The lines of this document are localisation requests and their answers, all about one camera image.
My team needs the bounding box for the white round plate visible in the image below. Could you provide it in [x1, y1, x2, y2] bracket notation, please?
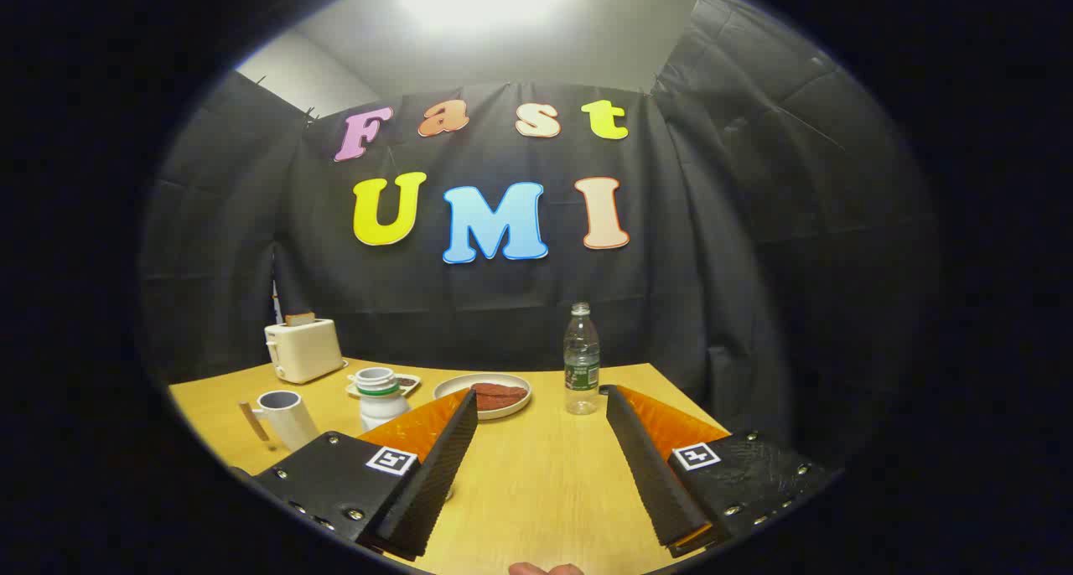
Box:
[433, 373, 533, 421]

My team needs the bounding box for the white cup with wooden handle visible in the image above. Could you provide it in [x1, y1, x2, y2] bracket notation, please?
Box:
[239, 390, 321, 453]

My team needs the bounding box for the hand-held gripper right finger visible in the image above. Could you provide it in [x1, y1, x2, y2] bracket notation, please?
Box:
[599, 384, 840, 559]

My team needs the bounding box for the clear plastic water bottle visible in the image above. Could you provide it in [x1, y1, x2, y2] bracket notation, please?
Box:
[563, 303, 601, 416]

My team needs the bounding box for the red meat slice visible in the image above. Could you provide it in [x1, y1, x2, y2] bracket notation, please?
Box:
[466, 382, 529, 411]

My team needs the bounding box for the cream toaster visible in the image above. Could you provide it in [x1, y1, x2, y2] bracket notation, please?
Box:
[264, 318, 346, 385]

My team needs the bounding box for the white juice bottle green ring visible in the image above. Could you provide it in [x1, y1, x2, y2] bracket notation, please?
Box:
[355, 367, 412, 432]

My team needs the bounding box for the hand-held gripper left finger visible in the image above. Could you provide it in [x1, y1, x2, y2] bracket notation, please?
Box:
[250, 388, 479, 562]

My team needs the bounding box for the wooden table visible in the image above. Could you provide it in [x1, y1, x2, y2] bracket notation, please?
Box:
[168, 357, 732, 575]

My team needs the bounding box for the black backdrop cloth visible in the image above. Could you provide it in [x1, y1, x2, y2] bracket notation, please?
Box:
[138, 0, 940, 475]

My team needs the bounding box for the white divided dish of beans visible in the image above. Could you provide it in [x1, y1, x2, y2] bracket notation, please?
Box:
[346, 374, 422, 398]

